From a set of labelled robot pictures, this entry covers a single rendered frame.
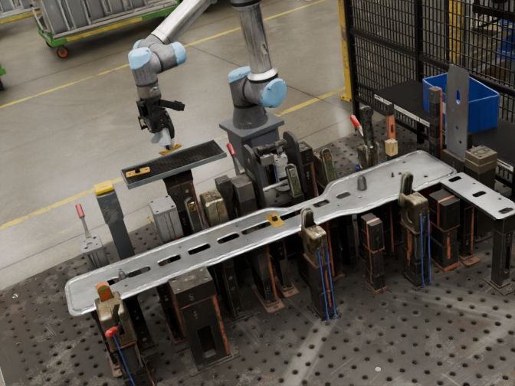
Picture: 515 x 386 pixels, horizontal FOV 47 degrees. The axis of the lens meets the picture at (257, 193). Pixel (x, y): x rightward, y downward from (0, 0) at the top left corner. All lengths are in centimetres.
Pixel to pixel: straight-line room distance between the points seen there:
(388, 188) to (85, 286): 106
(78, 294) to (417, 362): 105
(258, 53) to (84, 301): 106
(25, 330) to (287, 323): 98
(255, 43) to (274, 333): 103
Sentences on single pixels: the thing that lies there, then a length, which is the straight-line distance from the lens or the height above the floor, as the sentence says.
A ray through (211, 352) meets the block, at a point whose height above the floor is 74.
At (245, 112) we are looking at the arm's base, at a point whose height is 117.
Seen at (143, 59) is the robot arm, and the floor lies 156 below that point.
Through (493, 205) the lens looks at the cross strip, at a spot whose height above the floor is 100.
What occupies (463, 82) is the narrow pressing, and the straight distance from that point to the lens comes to 213.
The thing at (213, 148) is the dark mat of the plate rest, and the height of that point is 116.
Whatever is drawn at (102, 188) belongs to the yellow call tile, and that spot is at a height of 116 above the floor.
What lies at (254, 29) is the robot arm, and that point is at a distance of 218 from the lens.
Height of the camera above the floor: 210
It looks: 31 degrees down
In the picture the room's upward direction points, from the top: 11 degrees counter-clockwise
